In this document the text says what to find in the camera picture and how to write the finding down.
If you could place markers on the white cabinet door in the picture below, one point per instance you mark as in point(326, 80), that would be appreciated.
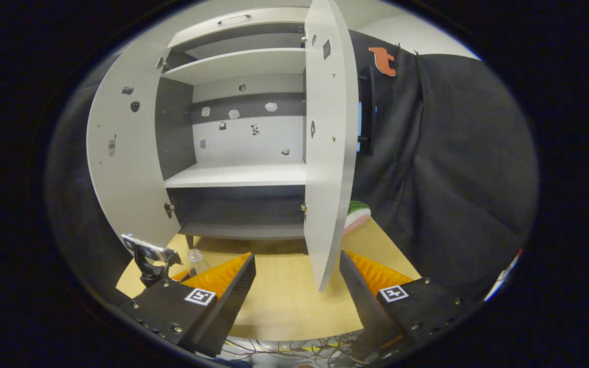
point(327, 179)
point(126, 153)

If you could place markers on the white red object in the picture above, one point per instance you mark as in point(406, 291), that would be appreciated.
point(501, 278)

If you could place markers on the green pink watermelon toy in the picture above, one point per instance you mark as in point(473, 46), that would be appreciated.
point(358, 214)

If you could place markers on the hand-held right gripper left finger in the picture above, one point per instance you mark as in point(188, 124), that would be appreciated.
point(228, 306)

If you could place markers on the white cabinet shelf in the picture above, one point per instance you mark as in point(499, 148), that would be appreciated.
point(243, 176)
point(243, 64)

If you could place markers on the clear plastic bottle green label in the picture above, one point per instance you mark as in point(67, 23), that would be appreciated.
point(197, 261)

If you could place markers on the black backdrop cloth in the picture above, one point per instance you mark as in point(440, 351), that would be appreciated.
point(453, 153)

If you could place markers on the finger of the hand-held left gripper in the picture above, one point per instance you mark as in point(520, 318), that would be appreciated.
point(182, 276)

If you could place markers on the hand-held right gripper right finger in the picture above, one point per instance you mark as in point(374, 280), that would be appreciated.
point(361, 301)

